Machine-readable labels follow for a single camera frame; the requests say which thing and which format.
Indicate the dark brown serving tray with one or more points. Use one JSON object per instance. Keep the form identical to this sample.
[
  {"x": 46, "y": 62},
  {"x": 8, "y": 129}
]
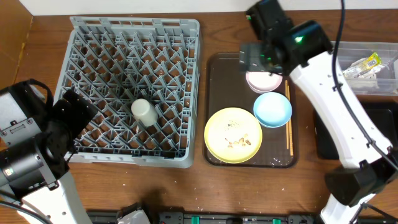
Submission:
[{"x": 227, "y": 87}]

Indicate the black equipment rail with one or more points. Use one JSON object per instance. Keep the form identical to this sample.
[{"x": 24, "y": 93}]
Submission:
[{"x": 139, "y": 213}]

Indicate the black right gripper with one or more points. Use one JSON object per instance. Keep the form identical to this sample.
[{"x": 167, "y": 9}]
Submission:
[{"x": 252, "y": 58}]

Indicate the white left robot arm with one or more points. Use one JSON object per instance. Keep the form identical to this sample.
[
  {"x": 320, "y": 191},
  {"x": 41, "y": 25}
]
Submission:
[{"x": 39, "y": 132}]

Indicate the light blue bowl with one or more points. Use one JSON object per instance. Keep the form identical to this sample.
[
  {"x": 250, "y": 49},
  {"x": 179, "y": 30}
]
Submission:
[{"x": 272, "y": 110}]

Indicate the grey plastic dish rack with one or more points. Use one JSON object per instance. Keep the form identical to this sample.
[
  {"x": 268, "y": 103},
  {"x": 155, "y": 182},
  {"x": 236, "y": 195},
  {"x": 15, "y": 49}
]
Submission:
[{"x": 113, "y": 61}]

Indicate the yellow green snack wrapper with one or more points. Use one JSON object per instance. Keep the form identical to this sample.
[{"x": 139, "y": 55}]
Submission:
[{"x": 362, "y": 68}]

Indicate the black rectangular bin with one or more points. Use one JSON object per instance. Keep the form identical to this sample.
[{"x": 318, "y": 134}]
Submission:
[{"x": 383, "y": 115}]

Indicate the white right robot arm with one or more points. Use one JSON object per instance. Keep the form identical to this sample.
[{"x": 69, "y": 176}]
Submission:
[{"x": 305, "y": 54}]

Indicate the clear plastic waste bin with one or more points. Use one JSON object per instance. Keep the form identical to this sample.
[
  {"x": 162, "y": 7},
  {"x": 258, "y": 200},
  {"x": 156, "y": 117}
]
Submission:
[{"x": 383, "y": 78}]

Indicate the yellow plate with crumbs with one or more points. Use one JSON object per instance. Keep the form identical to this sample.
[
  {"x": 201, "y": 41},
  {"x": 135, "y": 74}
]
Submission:
[{"x": 233, "y": 135}]

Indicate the pink bowl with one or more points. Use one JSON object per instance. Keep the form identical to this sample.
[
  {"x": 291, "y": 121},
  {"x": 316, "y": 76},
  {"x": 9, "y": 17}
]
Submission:
[{"x": 263, "y": 82}]

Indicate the wooden chopstick right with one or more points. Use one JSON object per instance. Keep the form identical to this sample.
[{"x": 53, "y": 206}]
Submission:
[{"x": 290, "y": 126}]

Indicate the cream white cup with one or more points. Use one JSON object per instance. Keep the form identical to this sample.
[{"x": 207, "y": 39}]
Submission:
[{"x": 143, "y": 111}]

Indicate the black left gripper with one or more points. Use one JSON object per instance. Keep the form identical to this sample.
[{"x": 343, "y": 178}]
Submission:
[{"x": 81, "y": 106}]

